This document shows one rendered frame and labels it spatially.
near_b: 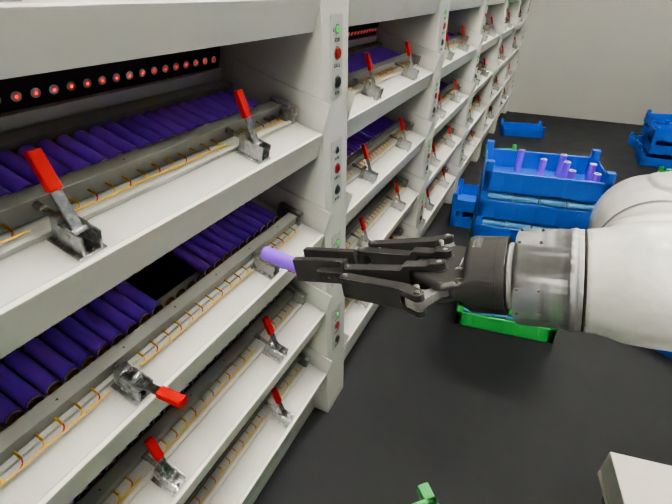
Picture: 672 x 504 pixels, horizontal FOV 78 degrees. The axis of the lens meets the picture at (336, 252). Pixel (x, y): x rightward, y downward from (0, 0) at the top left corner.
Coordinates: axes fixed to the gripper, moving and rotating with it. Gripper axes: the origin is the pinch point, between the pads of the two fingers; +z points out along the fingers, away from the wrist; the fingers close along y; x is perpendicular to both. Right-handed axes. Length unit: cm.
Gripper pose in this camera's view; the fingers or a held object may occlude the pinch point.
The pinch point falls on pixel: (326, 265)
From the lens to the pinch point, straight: 48.9
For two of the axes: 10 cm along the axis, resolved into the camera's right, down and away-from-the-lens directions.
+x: 2.0, 8.8, 4.3
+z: -8.7, -0.4, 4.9
